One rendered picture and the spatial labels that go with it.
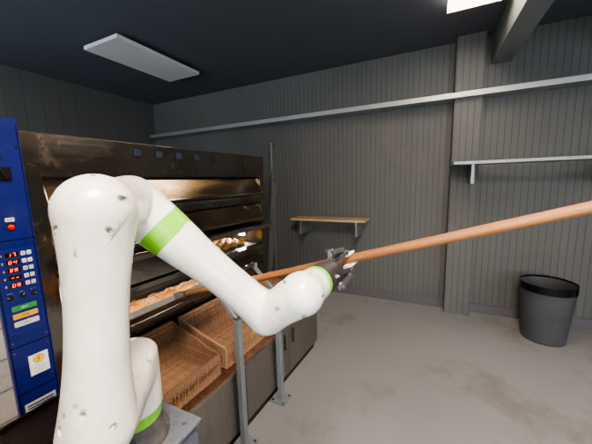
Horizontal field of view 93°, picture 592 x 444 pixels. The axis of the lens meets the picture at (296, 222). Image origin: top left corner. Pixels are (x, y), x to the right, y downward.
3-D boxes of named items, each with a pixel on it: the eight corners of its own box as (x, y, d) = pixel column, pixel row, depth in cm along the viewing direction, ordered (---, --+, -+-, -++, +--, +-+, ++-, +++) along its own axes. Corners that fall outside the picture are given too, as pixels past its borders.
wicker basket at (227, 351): (178, 351, 212) (175, 317, 208) (229, 319, 261) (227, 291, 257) (226, 371, 188) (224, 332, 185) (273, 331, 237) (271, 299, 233)
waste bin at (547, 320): (561, 330, 330) (567, 277, 321) (581, 354, 286) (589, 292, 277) (509, 322, 351) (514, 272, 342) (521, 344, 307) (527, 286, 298)
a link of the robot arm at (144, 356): (87, 455, 60) (75, 374, 57) (116, 401, 75) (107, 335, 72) (153, 441, 63) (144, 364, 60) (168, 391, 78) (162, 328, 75)
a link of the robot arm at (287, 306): (321, 314, 60) (293, 270, 62) (281, 335, 66) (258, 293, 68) (344, 292, 72) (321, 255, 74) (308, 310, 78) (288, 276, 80)
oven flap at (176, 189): (49, 214, 141) (38, 176, 142) (260, 195, 296) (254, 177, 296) (52, 211, 139) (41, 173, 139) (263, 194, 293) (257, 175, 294)
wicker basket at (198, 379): (90, 407, 160) (83, 363, 157) (174, 353, 209) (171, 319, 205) (140, 444, 137) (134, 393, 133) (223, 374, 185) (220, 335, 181)
